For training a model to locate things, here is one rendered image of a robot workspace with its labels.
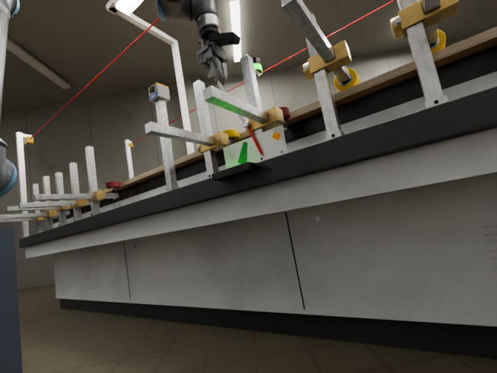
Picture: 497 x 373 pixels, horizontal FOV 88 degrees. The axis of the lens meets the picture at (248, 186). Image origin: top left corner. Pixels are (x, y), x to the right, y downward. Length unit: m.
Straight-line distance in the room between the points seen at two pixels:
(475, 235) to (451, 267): 0.12
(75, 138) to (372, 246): 5.59
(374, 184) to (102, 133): 5.34
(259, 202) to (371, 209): 0.39
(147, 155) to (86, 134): 1.25
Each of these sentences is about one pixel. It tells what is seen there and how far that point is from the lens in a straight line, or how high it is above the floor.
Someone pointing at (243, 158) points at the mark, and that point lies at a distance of 0.93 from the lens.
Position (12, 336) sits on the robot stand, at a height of 0.34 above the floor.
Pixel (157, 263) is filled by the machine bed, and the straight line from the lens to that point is 1.72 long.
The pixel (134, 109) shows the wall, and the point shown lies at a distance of 5.63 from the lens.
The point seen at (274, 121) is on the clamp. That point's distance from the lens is 0.89.
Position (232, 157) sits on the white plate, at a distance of 0.97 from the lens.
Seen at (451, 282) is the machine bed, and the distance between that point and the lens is 1.03.
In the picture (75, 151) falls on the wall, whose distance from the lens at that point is 5.89.
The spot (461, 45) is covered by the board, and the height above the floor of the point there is 0.89.
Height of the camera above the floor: 0.51
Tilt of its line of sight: 7 degrees up
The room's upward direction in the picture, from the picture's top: 10 degrees counter-clockwise
